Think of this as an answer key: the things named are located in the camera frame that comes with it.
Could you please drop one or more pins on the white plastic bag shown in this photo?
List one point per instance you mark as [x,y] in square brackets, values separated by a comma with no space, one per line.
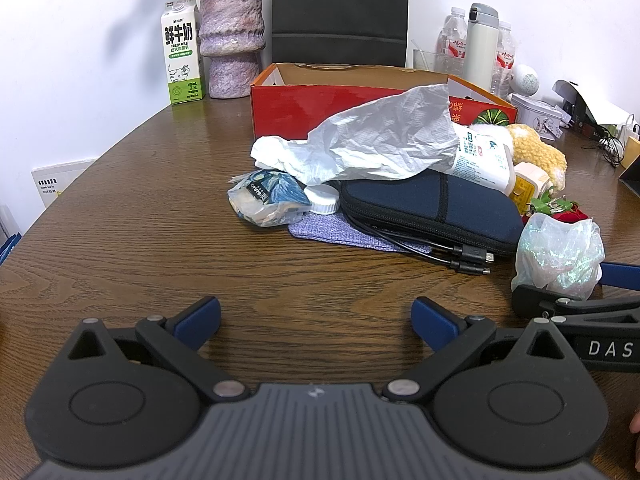
[380,140]

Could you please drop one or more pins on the black paper bag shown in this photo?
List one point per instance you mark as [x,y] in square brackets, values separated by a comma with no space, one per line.
[340,10]

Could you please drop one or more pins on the red artificial rose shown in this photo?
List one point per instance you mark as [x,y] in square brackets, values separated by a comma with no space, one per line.
[570,215]

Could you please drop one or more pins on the tan cardboard box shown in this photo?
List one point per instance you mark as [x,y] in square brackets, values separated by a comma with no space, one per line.
[631,152]

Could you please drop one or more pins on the white paper sheet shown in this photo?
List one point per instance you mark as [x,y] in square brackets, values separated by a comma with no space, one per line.
[595,102]

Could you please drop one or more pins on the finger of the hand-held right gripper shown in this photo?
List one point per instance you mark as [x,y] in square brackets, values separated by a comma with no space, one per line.
[540,301]
[620,275]

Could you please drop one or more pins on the white round speaker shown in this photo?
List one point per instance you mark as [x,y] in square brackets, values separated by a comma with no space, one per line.
[525,80]

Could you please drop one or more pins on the white tin box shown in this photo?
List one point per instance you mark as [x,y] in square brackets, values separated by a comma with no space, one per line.
[527,107]

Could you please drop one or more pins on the white power adapter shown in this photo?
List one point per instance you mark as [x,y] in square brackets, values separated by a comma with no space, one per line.
[552,127]

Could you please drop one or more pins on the yellow white plush toy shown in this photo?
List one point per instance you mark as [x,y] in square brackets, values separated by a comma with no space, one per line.
[540,152]

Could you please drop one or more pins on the blue printed tissue packet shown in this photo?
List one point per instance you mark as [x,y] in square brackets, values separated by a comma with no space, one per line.
[265,195]

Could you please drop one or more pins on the person's right hand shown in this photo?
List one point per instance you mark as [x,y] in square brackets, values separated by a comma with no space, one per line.
[636,422]

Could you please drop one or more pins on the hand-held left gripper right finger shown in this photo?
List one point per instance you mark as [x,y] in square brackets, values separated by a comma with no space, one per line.
[432,325]

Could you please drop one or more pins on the clear glass cup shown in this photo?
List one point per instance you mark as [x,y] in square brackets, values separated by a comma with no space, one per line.
[425,60]

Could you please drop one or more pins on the purple textured vase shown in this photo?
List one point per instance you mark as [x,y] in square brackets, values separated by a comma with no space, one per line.
[232,35]

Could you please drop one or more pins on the white bottle with blue label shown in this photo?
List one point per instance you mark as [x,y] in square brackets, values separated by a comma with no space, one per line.
[482,160]

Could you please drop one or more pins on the white thermos flask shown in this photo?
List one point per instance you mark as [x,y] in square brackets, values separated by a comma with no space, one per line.
[480,50]

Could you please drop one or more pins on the navy zipper pouch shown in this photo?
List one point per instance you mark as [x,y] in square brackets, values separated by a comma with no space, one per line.
[425,210]

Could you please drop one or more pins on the clear water bottle red label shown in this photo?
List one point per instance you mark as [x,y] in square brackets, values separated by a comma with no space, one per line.
[450,40]
[504,60]

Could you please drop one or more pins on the white cardboard box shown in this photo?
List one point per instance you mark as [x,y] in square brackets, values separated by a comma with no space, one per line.
[55,185]

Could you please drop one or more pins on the white green milk carton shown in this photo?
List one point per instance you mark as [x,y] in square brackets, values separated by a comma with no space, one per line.
[182,60]

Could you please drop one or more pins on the black desk device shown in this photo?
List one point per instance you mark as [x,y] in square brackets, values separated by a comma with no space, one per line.
[580,120]

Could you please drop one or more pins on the white round jar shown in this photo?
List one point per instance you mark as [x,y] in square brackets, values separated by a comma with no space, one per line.
[322,200]

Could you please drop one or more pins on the blue white booklet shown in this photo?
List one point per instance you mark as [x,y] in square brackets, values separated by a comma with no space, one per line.
[9,250]

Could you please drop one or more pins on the red cardboard box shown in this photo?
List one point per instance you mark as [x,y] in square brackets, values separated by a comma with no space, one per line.
[290,110]

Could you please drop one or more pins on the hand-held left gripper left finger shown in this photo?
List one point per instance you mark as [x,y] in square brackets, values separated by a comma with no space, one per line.
[197,322]

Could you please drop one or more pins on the small white charger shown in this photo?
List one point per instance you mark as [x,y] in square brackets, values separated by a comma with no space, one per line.
[627,132]

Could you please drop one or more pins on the yellow white charger plug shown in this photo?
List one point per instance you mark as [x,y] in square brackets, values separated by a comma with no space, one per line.
[527,185]

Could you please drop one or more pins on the wooden desktop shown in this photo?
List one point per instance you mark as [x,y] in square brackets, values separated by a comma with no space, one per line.
[150,240]

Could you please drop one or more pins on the iridescent plastic bag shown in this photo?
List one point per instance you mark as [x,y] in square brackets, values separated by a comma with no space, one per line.
[555,255]

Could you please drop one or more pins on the purple fabric pouch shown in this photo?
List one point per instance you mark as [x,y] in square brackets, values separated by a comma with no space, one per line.
[325,230]

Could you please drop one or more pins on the tablet with black stand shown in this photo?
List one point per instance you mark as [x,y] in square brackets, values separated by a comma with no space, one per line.
[632,175]

